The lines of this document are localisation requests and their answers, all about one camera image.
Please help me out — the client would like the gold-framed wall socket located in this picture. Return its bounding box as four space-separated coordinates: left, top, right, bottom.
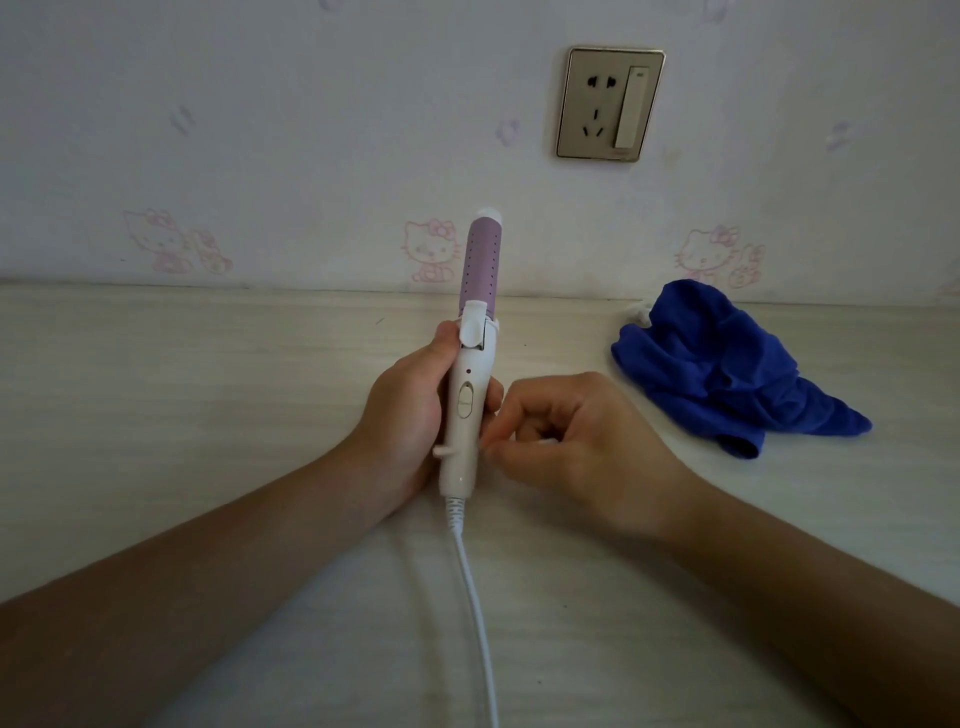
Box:
555 47 666 163

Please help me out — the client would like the person's right hand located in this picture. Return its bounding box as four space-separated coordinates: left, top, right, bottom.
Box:
478 372 702 543

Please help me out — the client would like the person's left forearm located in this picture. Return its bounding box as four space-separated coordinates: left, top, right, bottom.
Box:
0 442 406 728

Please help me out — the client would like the white power cord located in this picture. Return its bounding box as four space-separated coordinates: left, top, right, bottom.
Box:
445 495 502 728

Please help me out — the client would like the blue cloth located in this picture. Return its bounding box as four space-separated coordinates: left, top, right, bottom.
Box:
610 279 873 460

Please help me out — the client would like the white and purple curling iron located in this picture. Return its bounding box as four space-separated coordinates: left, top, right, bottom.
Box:
432 207 504 501

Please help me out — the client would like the person's right forearm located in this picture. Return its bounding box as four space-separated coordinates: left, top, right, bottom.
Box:
656 474 960 728

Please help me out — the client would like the person's left hand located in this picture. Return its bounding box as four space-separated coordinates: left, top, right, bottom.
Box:
349 320 504 518

